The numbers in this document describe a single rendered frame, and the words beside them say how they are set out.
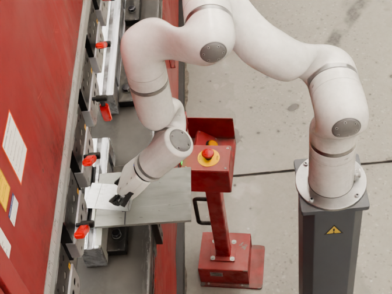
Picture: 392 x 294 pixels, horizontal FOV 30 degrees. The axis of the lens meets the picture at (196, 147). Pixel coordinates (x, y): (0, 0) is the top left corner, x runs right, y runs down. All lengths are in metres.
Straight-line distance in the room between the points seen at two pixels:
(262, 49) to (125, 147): 0.88
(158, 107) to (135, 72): 0.12
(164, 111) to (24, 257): 0.51
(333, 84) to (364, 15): 2.35
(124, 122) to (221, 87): 1.33
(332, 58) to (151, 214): 0.65
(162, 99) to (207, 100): 1.97
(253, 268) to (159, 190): 1.06
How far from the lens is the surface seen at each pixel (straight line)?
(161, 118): 1.67
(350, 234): 2.10
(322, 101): 1.66
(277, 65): 1.58
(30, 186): 1.41
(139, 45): 1.52
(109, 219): 2.01
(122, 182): 1.93
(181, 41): 1.44
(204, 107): 3.56
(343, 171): 1.89
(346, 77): 1.69
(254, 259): 3.03
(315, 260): 2.20
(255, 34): 1.55
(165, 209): 2.00
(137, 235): 2.12
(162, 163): 1.80
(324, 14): 4.01
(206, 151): 2.34
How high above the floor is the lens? 2.63
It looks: 50 degrees down
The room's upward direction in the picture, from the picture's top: 10 degrees counter-clockwise
